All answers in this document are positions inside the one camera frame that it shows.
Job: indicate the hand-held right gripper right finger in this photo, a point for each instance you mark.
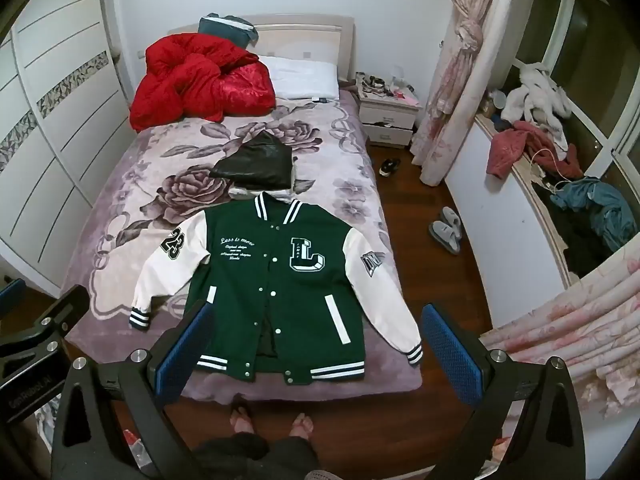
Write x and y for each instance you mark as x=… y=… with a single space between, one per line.
x=452 y=355

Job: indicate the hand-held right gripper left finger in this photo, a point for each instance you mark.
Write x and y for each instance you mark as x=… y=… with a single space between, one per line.
x=184 y=347

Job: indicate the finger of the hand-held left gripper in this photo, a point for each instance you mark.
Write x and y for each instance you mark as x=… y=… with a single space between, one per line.
x=12 y=294
x=62 y=312

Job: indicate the green white varsity jacket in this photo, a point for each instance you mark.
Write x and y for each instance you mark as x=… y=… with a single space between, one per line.
x=300 y=310

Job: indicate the grey slipper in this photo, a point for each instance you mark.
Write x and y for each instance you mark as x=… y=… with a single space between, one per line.
x=452 y=217
x=445 y=237

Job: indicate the loose pink floral curtain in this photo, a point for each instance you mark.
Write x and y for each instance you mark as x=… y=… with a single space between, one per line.
x=575 y=325

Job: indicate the white bay window ledge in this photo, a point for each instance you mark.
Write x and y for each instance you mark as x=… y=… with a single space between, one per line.
x=495 y=230

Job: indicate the person's dark pants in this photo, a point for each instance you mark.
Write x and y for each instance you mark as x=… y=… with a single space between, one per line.
x=255 y=460

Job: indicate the person's right foot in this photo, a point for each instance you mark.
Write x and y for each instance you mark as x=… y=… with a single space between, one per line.
x=302 y=425

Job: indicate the purple floral blanket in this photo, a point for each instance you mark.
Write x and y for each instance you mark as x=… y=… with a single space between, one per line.
x=150 y=195

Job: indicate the white wardrobe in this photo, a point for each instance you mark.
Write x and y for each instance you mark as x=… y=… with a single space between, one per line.
x=55 y=110

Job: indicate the black shoe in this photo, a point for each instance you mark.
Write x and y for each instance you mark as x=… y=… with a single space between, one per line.
x=389 y=167

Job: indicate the black leather garment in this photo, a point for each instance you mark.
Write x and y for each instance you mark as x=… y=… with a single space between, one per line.
x=255 y=160

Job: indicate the dark pink garment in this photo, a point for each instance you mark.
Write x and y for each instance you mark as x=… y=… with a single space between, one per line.
x=510 y=150

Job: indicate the white nightstand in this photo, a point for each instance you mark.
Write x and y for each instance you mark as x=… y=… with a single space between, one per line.
x=387 y=120

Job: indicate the red quilt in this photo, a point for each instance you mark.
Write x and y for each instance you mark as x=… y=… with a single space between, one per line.
x=200 y=80

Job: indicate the white crumpled cloth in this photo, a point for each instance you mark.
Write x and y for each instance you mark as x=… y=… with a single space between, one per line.
x=537 y=95

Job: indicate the clutter of small items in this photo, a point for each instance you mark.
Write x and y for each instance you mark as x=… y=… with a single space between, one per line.
x=382 y=87

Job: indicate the tied pink floral curtain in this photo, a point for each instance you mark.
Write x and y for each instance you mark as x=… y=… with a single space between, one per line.
x=460 y=70

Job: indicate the white pillow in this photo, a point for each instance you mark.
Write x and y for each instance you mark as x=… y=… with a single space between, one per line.
x=300 y=77

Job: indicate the teal folded garment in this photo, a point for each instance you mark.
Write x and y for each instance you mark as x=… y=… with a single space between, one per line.
x=225 y=25

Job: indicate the white bed headboard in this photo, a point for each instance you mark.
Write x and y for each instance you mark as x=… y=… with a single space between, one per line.
x=310 y=35

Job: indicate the white window frame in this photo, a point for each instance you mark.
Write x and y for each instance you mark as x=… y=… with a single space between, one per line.
x=560 y=25

